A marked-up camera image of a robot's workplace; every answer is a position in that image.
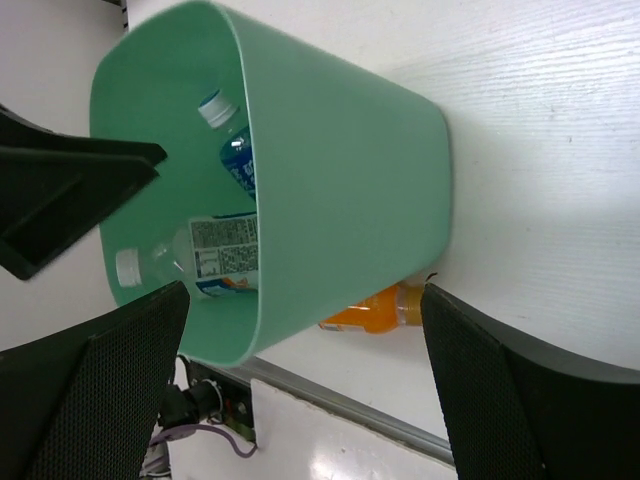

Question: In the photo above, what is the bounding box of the orange juice bottle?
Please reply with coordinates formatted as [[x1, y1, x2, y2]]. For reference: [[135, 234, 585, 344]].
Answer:
[[319, 284, 424, 334]]

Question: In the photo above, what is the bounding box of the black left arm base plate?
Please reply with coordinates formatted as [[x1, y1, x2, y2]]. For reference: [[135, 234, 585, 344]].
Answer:
[[158, 354, 256, 442]]

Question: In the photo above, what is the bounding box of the blue label clear bottle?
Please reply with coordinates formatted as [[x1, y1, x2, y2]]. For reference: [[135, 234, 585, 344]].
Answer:
[[198, 89, 256, 200]]

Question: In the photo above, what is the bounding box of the aluminium table edge rail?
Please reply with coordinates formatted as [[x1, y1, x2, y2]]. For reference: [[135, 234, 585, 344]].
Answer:
[[234, 358, 455, 467]]

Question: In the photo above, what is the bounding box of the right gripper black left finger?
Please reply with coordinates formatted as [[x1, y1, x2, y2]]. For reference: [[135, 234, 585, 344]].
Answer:
[[1, 282, 190, 479]]

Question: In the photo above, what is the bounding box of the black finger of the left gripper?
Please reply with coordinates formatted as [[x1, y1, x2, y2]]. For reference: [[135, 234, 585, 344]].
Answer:
[[1, 107, 167, 281]]

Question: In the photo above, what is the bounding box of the green plastic bin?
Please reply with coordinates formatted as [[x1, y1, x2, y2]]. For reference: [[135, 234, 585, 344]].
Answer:
[[90, 1, 452, 366]]

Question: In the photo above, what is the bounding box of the white orange label clear bottle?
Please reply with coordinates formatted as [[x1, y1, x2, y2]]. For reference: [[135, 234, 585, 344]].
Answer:
[[115, 212, 259, 298]]

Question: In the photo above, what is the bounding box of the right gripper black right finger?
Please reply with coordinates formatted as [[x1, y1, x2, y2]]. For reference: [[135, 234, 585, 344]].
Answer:
[[421, 282, 639, 479]]

